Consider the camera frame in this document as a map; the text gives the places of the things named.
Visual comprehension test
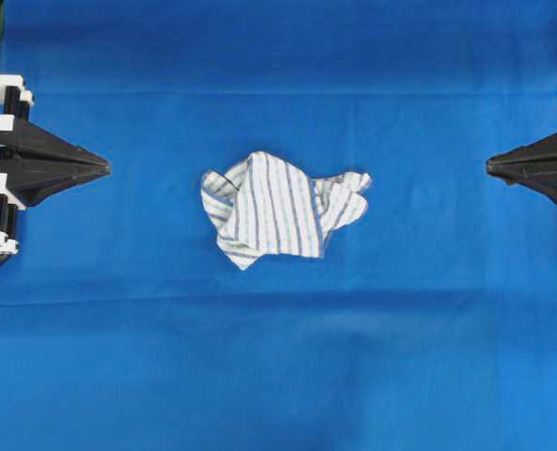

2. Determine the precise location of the blue table cloth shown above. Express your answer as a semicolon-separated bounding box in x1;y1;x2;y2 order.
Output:
0;1;557;450

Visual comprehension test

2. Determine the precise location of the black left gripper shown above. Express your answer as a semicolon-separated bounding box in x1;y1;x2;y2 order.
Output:
0;74;111;255

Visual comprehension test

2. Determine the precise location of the blue striped white towel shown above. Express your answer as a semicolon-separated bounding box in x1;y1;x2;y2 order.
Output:
200;151;372;271

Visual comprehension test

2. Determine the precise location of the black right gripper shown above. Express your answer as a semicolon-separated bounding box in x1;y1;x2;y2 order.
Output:
486;132;557;205

